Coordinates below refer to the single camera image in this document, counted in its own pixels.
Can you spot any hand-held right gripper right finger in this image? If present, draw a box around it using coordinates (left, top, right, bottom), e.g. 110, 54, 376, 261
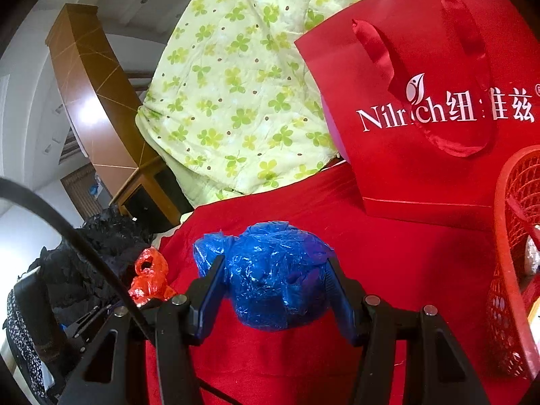
327, 256, 474, 405

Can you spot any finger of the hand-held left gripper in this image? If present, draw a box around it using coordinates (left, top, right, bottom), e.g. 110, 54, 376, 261
67, 301, 142, 343

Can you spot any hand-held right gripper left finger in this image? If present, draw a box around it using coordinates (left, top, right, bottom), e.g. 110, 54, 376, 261
57, 254, 226, 405

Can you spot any red plastic bag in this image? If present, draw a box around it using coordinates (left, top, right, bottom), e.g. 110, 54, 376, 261
128, 249, 174, 308

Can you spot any blue plastic bag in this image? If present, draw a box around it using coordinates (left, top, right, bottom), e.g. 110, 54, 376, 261
193, 220, 336, 330

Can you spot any red mesh basket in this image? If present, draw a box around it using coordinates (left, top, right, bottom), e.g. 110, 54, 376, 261
485, 145, 540, 382

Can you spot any black white dotted cloth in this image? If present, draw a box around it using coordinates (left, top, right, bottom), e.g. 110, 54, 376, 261
2, 291, 48, 398

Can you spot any red blanket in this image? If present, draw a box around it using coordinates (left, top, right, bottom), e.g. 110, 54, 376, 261
145, 164, 537, 405

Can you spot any black ruffled cloth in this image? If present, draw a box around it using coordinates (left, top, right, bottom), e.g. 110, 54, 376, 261
40, 206, 155, 326

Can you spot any wooden nightstand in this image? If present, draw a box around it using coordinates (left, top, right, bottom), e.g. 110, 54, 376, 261
110, 155, 195, 227

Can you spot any brown slatted screen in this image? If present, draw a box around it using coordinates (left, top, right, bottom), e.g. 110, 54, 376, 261
60, 164, 113, 221

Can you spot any red paper gift bag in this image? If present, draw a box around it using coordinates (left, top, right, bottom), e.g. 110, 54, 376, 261
294, 0, 540, 221

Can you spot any green clover print quilt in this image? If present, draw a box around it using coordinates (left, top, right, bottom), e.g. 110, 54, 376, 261
135, 0, 416, 209

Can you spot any brown wooden cabinet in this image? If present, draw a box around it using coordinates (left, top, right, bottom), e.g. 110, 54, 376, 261
46, 3, 149, 174

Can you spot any black cable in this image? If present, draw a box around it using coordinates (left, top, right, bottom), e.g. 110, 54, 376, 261
0, 178, 149, 340

